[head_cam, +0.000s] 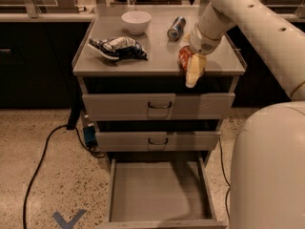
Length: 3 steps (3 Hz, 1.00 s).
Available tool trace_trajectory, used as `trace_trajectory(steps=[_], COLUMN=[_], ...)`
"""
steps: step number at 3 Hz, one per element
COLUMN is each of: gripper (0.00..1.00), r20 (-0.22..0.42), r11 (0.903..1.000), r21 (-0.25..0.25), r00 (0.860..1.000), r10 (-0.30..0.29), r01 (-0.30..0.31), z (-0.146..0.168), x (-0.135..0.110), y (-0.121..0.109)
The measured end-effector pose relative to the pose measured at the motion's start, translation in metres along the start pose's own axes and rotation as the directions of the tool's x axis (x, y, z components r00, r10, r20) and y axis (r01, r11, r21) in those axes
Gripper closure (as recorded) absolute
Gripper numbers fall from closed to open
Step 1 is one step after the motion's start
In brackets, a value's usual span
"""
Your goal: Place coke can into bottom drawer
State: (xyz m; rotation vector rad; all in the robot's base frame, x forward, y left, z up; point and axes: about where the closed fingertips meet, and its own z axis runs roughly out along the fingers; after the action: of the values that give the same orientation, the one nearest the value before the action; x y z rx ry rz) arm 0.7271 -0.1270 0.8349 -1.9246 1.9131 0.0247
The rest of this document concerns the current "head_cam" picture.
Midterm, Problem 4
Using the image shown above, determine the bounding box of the black cable floor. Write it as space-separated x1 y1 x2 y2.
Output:
217 137 232 222
22 123 106 229

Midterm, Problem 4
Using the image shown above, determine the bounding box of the blue power adapter box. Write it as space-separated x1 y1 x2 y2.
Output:
83 126 97 147

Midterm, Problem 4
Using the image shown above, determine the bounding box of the black cable right floor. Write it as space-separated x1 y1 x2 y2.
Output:
217 137 232 222

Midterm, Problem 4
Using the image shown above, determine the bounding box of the blue white chip bag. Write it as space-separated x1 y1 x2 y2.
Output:
88 36 148 61

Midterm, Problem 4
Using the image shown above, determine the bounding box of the grey open bottom drawer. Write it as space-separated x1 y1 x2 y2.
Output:
94 155 227 229

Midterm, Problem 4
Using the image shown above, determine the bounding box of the black drawer handle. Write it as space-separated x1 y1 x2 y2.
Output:
148 101 173 110
148 137 169 145

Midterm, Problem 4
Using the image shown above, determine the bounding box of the black middle drawer handle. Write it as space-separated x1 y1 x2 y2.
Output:
148 137 169 145

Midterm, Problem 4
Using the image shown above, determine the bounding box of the black cable left floor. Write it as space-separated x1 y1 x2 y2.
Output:
22 123 106 229

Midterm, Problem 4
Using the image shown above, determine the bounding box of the blue tape floor marker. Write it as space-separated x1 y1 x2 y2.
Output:
51 209 88 229

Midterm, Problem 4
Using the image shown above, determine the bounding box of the grey middle drawer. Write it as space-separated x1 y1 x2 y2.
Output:
95 131 220 152

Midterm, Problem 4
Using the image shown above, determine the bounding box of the grey metal drawer cabinet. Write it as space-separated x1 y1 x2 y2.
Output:
71 5 248 229

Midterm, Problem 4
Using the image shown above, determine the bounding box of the grey top drawer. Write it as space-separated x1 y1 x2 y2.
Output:
83 93 234 121

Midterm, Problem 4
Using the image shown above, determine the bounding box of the blue silver energy drink can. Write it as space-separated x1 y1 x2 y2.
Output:
167 16 186 41

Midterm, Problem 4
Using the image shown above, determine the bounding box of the black top drawer handle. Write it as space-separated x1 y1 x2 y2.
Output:
148 101 173 110

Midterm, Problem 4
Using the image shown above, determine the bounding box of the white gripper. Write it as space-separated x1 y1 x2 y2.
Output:
184 23 221 88

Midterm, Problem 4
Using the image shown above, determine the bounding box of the white ceramic bowl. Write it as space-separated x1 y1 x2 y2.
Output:
121 10 152 35

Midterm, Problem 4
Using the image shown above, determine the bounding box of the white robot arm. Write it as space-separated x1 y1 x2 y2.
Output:
190 0 305 229

